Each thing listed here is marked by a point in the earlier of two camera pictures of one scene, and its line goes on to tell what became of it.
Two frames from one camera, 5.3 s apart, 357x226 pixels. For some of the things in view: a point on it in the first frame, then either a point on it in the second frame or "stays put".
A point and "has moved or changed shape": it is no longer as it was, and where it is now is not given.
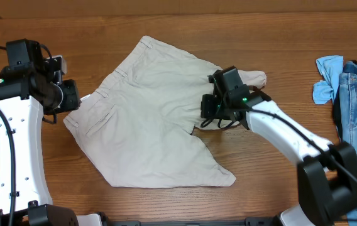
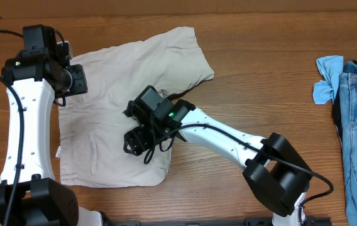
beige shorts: (135, 127) has moved or changed shape
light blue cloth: (330, 68) stays put
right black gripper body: (215, 108) -> (146, 134)
